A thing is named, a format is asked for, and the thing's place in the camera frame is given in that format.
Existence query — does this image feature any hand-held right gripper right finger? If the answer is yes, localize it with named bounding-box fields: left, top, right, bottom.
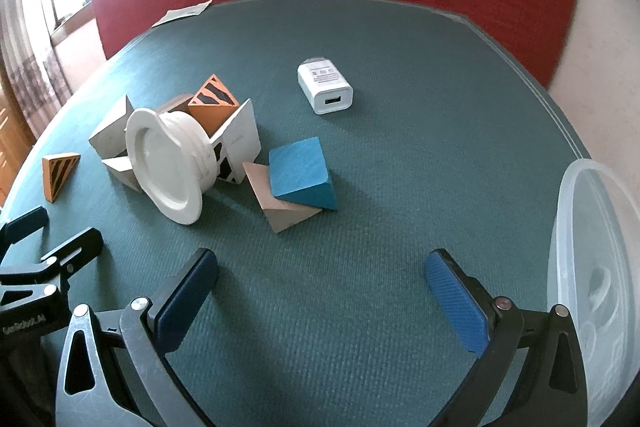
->
left=425, top=249, right=588, bottom=427

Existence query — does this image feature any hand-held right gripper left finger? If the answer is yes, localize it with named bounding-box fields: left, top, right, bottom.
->
left=52, top=248, right=221, bottom=427

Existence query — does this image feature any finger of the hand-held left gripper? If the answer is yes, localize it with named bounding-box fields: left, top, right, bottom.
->
left=0, top=227, right=104, bottom=306
left=0, top=206, right=50, bottom=266

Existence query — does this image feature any orange striped triangular block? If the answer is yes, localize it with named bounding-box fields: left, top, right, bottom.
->
left=187, top=74, right=240, bottom=132
left=41, top=152, right=81, bottom=204

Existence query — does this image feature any beige rectangular wooden block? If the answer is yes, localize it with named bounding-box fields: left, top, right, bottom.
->
left=101, top=154, right=150, bottom=194

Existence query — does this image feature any white ceramic plate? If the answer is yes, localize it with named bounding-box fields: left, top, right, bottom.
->
left=125, top=108, right=221, bottom=226

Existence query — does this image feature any beige triangular wooden block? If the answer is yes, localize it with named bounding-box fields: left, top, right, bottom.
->
left=242, top=161, right=323, bottom=234

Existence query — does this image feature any plain white wooden block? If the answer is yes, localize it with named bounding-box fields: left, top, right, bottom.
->
left=89, top=94, right=136, bottom=158

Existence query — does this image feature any clear plastic bowl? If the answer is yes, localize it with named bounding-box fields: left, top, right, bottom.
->
left=547, top=158, right=640, bottom=427

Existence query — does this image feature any white block with black stripes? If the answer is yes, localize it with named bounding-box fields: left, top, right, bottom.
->
left=206, top=99, right=263, bottom=185

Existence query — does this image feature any blue wooden wedge block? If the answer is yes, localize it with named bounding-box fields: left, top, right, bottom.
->
left=268, top=137, right=338, bottom=212

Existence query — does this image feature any white charger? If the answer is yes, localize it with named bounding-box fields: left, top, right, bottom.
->
left=297, top=56, right=356, bottom=115

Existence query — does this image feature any wooden cabinet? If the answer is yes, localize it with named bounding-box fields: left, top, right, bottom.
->
left=0, top=82, right=31, bottom=208

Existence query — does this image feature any patterned curtain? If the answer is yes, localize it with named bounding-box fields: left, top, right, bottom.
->
left=0, top=0, right=68, bottom=142

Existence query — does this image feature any white paper sheet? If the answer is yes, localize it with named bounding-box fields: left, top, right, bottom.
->
left=151, top=0, right=214, bottom=28

